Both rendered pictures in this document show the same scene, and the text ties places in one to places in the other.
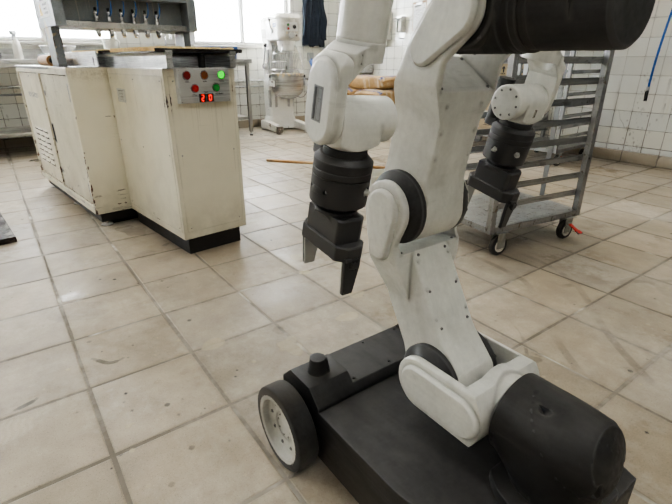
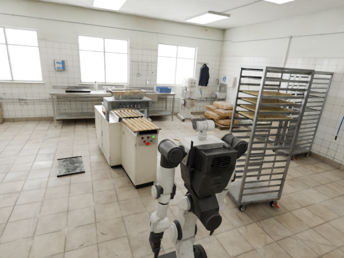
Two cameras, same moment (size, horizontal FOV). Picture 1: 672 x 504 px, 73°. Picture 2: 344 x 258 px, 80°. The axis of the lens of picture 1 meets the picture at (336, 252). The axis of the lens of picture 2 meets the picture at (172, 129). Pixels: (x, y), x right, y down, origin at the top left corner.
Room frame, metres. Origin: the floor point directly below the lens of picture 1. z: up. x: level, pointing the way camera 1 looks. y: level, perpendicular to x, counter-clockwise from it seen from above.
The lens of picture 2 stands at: (-0.38, -0.29, 1.79)
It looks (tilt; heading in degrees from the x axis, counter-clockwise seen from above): 18 degrees down; 12
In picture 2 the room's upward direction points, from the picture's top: 4 degrees clockwise
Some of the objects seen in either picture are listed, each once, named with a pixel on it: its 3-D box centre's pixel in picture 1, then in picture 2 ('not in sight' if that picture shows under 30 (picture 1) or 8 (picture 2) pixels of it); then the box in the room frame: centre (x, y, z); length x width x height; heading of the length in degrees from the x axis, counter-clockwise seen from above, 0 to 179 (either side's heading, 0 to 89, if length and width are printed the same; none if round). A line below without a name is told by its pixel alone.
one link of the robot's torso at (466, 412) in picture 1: (466, 379); not in sight; (0.74, -0.26, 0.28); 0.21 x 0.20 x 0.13; 36
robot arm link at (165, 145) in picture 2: not in sight; (169, 154); (0.64, -0.06, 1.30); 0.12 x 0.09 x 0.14; 37
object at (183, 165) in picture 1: (177, 149); (137, 151); (2.37, 0.82, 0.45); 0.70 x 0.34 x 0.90; 42
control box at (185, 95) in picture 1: (203, 85); (147, 140); (2.10, 0.58, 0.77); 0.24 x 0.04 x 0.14; 132
